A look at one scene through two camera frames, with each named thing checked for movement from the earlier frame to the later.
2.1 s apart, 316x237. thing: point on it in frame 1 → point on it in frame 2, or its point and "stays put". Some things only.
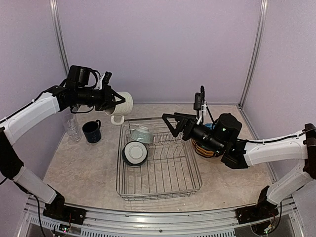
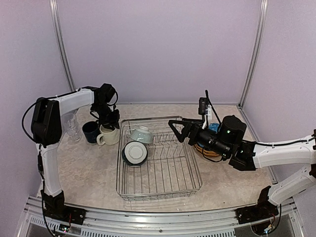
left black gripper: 106,100 → 113,122
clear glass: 73,130 stays put
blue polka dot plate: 210,125 stays put
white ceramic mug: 118,112 → 108,136
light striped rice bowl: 142,134 stays put
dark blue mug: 92,130 stays put
